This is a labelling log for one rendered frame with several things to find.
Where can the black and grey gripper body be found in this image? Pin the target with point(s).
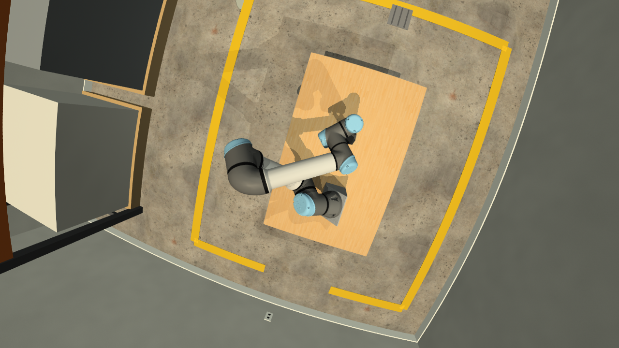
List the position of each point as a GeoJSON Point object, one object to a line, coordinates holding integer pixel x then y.
{"type": "Point", "coordinates": [351, 139]}

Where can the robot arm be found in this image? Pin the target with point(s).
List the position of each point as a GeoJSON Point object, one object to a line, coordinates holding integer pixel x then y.
{"type": "Point", "coordinates": [249, 172]}

